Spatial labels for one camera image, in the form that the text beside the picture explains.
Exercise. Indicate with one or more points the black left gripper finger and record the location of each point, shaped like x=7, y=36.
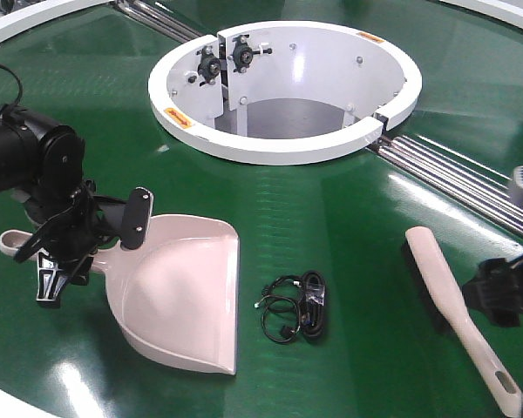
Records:
x=135, y=218
x=54, y=276

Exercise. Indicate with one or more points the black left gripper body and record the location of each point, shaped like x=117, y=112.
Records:
x=69, y=228

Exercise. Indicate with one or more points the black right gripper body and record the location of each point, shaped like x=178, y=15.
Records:
x=496, y=290

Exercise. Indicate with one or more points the beige hand brush black bristles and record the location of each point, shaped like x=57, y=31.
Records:
x=442, y=298

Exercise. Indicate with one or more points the beige plastic dustpan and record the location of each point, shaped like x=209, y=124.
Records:
x=176, y=297

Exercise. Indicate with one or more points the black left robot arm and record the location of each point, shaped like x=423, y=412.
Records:
x=41, y=161

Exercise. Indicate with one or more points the green conveyor belt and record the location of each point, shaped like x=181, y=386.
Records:
x=329, y=322

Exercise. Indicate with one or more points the steel rollers right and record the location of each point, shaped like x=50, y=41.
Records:
x=461, y=178

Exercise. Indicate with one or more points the steel rollers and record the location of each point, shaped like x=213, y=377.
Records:
x=159, y=18
x=461, y=178

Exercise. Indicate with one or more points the white outer rim bottom left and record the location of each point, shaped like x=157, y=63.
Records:
x=11, y=406

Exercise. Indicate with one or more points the white rim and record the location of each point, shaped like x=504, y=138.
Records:
x=508, y=12
x=39, y=13
x=11, y=406

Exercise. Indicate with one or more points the white outer rim top right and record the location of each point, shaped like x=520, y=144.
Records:
x=508, y=12

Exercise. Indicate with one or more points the steel rollers top left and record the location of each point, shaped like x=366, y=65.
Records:
x=159, y=18

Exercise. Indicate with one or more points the white outer rim top left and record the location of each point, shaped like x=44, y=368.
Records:
x=39, y=13

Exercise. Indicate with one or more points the black left bearing mount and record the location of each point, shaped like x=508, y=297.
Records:
x=209, y=67

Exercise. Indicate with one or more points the black bearing mount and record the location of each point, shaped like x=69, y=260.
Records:
x=209, y=67
x=243, y=54

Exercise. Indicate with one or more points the black right bearing mount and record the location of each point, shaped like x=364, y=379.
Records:
x=243, y=54

